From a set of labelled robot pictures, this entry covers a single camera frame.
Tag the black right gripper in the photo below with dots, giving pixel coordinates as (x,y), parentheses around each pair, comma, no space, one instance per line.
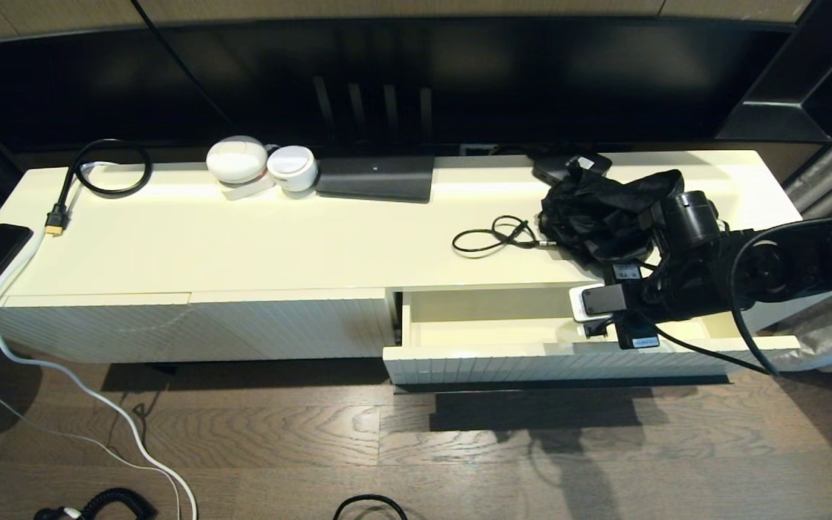
(640,334)

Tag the black umbrella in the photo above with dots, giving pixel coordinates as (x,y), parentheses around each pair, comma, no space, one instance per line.
(589,217)

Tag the cream TV cabinet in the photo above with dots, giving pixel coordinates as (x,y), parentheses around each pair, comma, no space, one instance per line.
(279,245)

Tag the small black set-top box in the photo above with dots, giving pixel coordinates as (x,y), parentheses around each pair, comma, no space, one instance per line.
(557,167)

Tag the dark grey flat box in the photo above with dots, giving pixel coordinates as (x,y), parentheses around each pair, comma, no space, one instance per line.
(375,179)

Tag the black television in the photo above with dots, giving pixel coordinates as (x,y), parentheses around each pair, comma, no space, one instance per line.
(459,72)

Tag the small white round device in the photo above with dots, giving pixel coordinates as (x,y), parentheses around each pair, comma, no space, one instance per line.
(292,167)

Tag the large white round device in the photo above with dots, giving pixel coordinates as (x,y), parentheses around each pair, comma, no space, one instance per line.
(237,159)

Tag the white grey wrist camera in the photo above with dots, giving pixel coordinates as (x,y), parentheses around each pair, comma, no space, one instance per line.
(600,302)

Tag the black wall shelf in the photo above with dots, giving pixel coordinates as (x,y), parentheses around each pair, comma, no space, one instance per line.
(820,43)

